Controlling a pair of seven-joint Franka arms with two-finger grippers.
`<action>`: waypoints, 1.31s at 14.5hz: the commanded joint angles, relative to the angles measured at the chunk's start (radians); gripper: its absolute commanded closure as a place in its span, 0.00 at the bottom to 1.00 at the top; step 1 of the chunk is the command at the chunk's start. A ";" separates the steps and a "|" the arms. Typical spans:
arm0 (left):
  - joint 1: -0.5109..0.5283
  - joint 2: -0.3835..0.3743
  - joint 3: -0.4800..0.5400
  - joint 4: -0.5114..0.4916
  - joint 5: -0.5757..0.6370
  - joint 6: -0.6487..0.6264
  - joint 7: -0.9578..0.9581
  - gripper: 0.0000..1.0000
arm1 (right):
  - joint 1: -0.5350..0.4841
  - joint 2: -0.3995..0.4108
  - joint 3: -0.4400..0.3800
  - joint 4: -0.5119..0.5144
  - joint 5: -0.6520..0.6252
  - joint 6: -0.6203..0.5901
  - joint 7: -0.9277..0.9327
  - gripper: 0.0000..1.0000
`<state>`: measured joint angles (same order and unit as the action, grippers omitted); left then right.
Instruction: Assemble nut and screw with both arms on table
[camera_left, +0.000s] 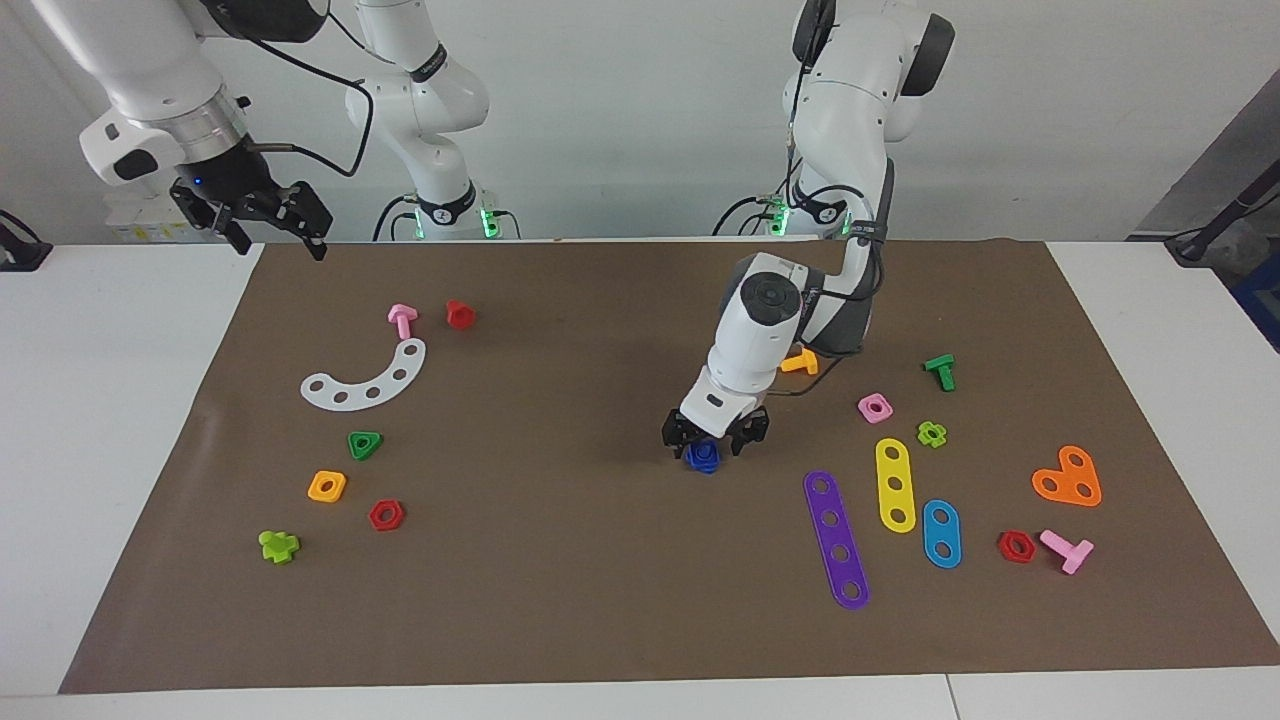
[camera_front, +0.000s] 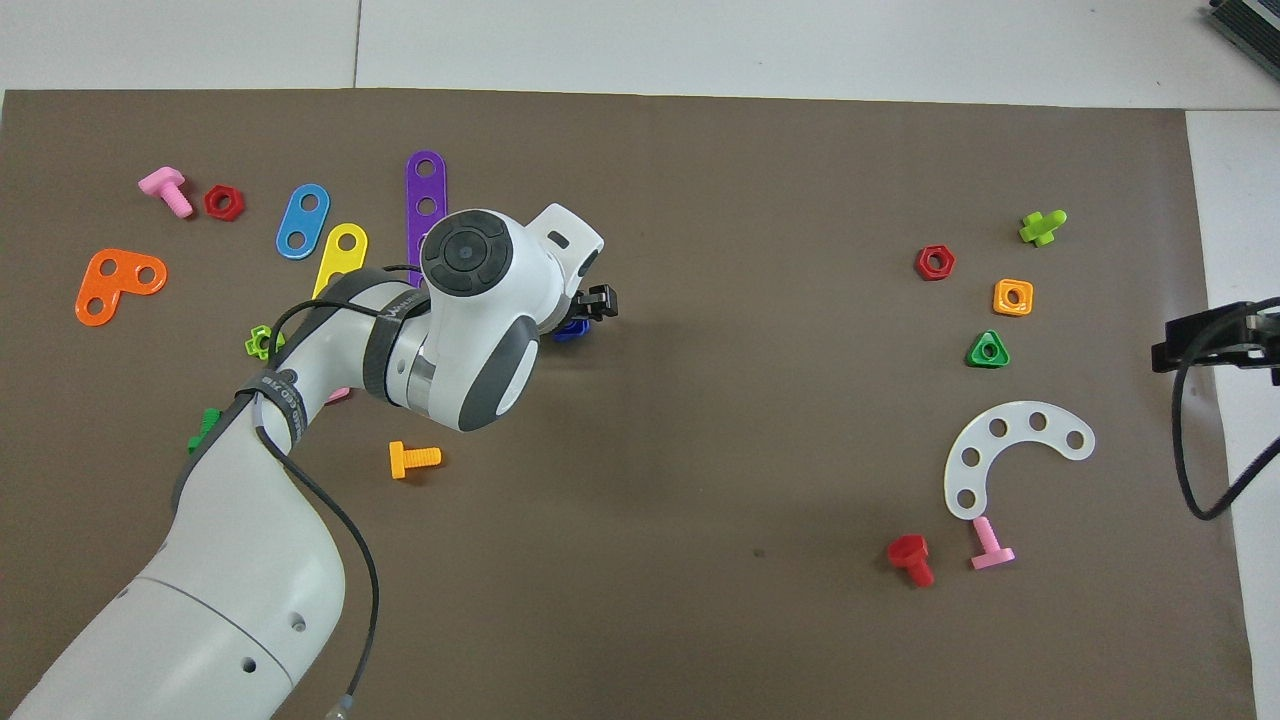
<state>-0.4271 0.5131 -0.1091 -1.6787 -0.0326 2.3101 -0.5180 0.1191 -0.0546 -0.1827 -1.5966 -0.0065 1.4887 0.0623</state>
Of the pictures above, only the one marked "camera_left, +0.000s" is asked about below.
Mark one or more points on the pink short toy screw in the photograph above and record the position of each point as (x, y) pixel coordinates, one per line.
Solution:
(402, 318)

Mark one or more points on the pink square toy nut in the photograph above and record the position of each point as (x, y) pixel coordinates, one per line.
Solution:
(885, 413)

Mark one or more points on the orange square toy nut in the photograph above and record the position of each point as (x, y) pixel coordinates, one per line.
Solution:
(314, 490)

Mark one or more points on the lime green toy screw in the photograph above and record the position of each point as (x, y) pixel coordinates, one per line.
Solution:
(278, 547)

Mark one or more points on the dark grey panel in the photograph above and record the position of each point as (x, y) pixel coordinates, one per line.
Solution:
(1250, 150)

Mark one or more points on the blue crate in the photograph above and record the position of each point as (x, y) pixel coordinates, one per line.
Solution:
(1262, 310)

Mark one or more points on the orange heart-shaped plate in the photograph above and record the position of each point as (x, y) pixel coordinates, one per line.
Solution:
(1064, 478)

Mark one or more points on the orange toy screw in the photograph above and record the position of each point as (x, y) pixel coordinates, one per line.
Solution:
(803, 364)

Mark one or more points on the red toy screw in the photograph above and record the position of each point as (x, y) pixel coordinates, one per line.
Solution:
(460, 316)

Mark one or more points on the lime green cross nut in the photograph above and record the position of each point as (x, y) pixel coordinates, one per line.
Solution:
(940, 432)

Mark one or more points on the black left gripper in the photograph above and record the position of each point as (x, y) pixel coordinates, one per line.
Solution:
(755, 425)

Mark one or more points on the purple four-hole strip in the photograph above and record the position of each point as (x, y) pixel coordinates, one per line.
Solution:
(836, 537)

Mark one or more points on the white curved perforated strip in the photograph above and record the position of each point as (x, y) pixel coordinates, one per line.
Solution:
(357, 397)

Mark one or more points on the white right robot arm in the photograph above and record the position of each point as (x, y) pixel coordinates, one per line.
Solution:
(150, 60)

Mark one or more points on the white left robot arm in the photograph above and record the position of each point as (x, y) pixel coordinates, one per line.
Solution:
(750, 340)

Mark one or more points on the blue square toy nut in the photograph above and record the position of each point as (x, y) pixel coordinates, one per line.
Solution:
(704, 450)

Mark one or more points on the black stand with pole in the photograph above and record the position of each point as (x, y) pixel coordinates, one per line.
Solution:
(1215, 232)

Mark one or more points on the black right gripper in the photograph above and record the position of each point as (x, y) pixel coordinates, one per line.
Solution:
(235, 185)

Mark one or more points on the blue two-hole strip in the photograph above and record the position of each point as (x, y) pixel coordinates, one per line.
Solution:
(941, 534)

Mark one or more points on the red hexagon toy nut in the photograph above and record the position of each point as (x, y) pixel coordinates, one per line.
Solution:
(375, 517)
(1004, 548)

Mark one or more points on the dark green toy screw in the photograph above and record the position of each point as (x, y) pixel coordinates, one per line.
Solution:
(941, 370)

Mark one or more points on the black table clamp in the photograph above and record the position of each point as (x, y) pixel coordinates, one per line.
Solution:
(20, 250)

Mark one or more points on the pink long toy screw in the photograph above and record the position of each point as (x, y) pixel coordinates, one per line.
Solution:
(1072, 553)

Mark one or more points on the green triangle toy nut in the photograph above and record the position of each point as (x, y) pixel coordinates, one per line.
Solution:
(375, 439)

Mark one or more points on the yellow three-hole strip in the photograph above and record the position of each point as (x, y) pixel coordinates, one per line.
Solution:
(894, 470)

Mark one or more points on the brown table mat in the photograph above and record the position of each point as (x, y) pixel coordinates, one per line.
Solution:
(600, 560)

